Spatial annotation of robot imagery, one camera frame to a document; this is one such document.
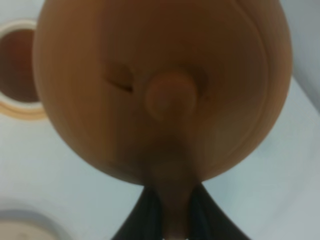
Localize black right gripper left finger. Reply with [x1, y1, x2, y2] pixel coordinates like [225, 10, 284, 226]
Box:
[113, 186, 166, 240]

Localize near white teacup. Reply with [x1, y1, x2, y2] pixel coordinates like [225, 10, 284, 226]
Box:
[0, 19, 40, 105]

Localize near orange coaster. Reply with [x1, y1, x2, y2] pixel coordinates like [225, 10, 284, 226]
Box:
[0, 99, 47, 121]

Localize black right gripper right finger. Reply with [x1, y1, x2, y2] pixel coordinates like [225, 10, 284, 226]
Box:
[188, 184, 248, 240]

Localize beige teapot coaster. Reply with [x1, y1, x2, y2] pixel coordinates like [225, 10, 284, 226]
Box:
[0, 209, 74, 240]

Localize brown clay teapot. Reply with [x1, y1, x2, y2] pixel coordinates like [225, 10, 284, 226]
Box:
[32, 0, 293, 240]

